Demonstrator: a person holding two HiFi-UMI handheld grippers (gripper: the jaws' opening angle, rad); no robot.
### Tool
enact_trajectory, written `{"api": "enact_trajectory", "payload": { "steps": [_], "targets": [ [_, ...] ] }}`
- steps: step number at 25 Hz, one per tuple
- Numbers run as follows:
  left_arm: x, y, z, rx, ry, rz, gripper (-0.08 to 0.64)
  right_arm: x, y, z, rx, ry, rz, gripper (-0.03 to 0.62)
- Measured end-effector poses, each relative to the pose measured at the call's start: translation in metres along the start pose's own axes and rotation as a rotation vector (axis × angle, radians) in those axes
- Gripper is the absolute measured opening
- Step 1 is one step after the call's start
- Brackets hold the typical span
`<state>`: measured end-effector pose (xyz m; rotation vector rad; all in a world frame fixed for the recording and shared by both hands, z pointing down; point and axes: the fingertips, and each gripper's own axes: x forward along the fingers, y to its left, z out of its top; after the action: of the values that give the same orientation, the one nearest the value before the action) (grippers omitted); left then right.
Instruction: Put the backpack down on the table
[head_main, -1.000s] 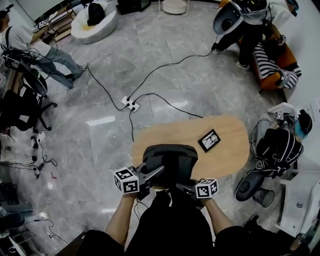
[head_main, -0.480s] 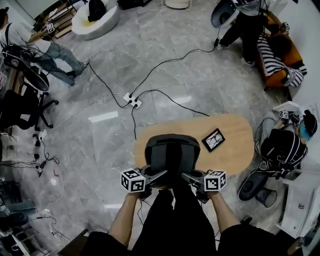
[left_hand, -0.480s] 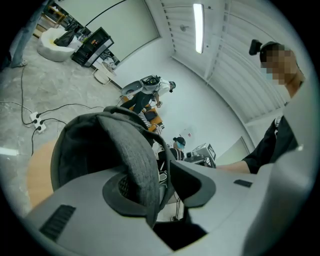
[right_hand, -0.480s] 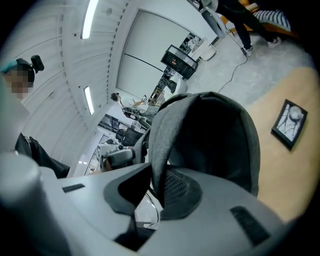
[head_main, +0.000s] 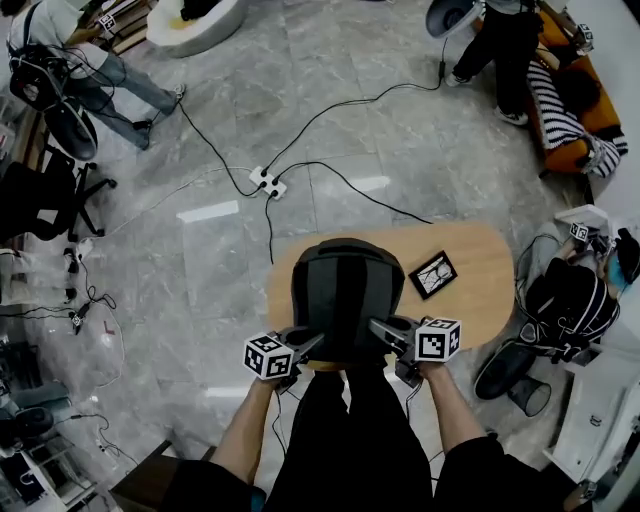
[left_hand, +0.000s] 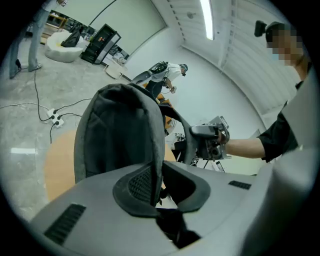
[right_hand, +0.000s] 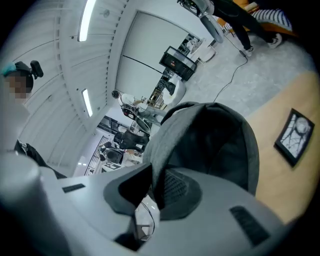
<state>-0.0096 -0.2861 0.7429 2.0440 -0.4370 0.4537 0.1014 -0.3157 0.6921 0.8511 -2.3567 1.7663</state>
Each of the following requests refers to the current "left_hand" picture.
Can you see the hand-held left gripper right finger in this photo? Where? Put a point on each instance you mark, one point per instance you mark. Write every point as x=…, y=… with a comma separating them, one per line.
x=237, y=212

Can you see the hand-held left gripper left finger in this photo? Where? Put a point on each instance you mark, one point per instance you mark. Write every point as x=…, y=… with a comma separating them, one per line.
x=100, y=212

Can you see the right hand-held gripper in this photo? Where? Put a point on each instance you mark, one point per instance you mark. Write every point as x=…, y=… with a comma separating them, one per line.
x=212, y=148

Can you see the dark grey garment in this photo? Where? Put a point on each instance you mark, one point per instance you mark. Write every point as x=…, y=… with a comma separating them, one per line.
x=120, y=125

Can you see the person's right forearm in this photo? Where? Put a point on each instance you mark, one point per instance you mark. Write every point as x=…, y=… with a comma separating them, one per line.
x=245, y=148

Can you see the person's right hand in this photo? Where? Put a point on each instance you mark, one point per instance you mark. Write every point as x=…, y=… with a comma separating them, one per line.
x=222, y=137

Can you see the wooden table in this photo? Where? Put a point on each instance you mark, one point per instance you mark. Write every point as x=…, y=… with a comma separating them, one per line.
x=60, y=162

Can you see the person's black shirt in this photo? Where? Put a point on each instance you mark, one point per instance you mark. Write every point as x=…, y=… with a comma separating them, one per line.
x=280, y=135

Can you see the grey shell pack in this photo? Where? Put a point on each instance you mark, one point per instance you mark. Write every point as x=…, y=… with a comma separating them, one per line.
x=141, y=77

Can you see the white power strip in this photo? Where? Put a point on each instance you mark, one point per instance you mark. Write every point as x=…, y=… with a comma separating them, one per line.
x=53, y=116

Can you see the round side table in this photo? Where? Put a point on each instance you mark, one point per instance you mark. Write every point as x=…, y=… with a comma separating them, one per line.
x=115, y=71

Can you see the long ceiling light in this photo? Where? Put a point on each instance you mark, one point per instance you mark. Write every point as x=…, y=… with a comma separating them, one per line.
x=207, y=20

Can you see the person's head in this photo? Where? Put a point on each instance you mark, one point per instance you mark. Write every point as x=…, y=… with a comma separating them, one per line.
x=285, y=47

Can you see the black glass-door fridge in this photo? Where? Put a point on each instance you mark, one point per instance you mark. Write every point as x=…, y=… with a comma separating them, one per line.
x=100, y=45

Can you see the black bag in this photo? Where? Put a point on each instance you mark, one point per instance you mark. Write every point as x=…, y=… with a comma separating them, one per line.
x=71, y=40

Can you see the white round pouf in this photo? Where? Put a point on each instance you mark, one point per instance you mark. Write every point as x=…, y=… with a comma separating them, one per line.
x=62, y=53

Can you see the black head-worn camera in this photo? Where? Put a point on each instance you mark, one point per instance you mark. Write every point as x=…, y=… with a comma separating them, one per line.
x=260, y=28

